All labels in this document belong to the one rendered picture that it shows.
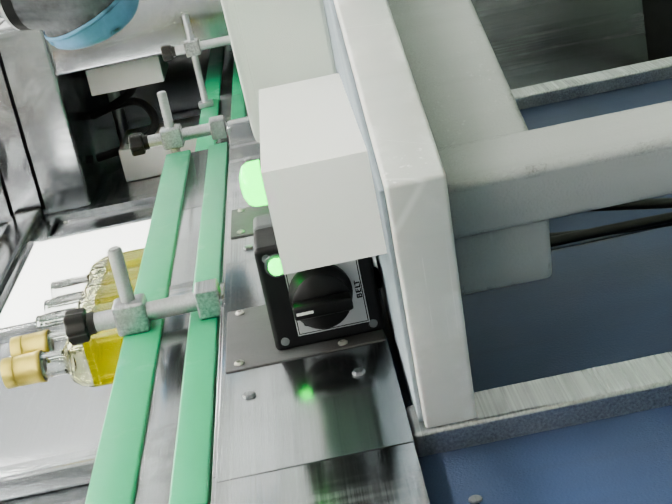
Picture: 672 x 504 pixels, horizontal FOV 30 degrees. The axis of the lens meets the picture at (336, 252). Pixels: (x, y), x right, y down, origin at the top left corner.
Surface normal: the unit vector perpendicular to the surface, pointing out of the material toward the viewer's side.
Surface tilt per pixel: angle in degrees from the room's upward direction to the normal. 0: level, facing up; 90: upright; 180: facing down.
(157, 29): 90
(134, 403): 90
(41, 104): 90
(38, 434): 90
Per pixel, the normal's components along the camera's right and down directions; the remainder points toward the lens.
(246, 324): -0.19, -0.92
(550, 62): 0.07, 0.33
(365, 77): -0.16, -0.75
